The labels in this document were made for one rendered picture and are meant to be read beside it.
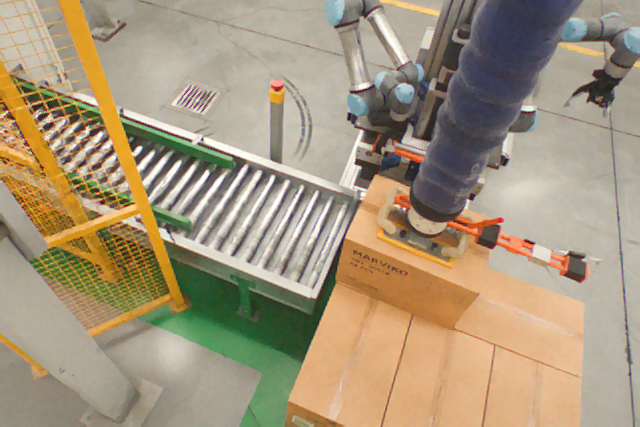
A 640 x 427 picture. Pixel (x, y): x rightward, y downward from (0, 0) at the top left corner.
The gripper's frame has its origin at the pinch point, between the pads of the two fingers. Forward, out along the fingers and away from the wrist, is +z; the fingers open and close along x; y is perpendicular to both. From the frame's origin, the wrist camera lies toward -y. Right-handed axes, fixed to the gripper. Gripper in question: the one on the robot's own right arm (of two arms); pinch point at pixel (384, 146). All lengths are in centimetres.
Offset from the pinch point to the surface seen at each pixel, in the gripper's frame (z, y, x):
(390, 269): 24, 23, -46
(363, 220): 13.7, 4.3, -34.2
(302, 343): 108, -7, -63
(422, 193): -18.5, 23.5, -34.9
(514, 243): 0, 65, -27
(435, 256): 12, 38, -39
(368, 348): 54, 27, -71
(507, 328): 54, 85, -33
